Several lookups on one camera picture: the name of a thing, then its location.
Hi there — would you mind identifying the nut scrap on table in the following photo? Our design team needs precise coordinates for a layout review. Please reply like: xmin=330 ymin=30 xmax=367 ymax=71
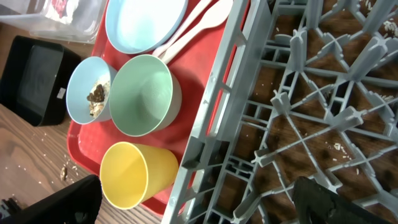
xmin=60 ymin=167 xmax=67 ymax=181

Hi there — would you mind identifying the clear plastic bin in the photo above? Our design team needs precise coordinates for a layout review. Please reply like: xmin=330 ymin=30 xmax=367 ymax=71
xmin=1 ymin=0 xmax=107 ymax=44

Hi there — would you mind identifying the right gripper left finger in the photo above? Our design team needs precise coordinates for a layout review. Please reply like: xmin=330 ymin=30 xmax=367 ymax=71
xmin=15 ymin=175 xmax=102 ymax=224

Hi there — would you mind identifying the red serving tray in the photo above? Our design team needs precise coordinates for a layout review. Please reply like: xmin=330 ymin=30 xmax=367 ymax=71
xmin=67 ymin=0 xmax=251 ymax=216

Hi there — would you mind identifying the white plastic fork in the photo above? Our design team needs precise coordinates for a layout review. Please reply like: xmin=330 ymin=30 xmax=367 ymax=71
xmin=152 ymin=0 xmax=212 ymax=57

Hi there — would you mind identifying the mint green bowl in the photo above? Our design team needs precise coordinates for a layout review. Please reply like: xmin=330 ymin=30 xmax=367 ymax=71
xmin=108 ymin=54 xmax=182 ymax=137

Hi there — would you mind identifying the white plastic spoon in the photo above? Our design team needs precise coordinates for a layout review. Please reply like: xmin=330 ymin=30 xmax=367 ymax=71
xmin=159 ymin=0 xmax=233 ymax=64

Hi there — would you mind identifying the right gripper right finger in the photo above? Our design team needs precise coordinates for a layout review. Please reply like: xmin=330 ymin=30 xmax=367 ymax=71
xmin=293 ymin=176 xmax=389 ymax=224

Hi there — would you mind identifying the food scraps and rice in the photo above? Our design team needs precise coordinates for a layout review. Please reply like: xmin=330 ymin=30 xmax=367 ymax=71
xmin=86 ymin=81 xmax=110 ymax=118

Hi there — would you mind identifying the light blue bowl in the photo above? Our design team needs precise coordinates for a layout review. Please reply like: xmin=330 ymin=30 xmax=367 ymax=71
xmin=66 ymin=57 xmax=117 ymax=124

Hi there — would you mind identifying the black plastic tray bin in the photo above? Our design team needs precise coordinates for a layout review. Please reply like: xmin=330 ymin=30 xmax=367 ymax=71
xmin=1 ymin=35 xmax=81 ymax=126

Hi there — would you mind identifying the yellow plastic cup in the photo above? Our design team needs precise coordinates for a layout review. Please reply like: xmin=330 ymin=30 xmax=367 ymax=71
xmin=99 ymin=142 xmax=179 ymax=210

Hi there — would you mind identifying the grey dishwasher rack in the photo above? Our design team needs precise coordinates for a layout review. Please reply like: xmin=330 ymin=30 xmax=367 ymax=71
xmin=162 ymin=0 xmax=397 ymax=223

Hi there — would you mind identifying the light blue plate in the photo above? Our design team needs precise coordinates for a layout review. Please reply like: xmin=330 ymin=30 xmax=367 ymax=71
xmin=105 ymin=0 xmax=188 ymax=54

